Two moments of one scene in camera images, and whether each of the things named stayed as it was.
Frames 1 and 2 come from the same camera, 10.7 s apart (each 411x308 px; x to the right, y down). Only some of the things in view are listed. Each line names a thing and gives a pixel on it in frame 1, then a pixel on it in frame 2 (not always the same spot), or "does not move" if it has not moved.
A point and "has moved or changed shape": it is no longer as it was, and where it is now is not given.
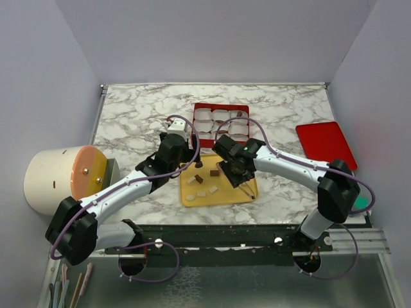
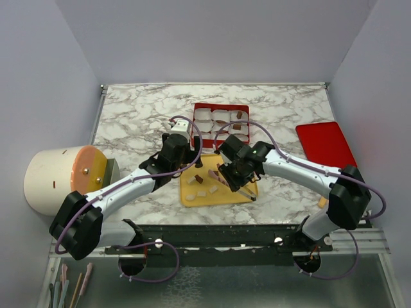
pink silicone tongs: [244, 187] has moved or changed shape
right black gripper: [235, 180] does not move
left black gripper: [190, 153] does not move
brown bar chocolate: [198, 178] does not move
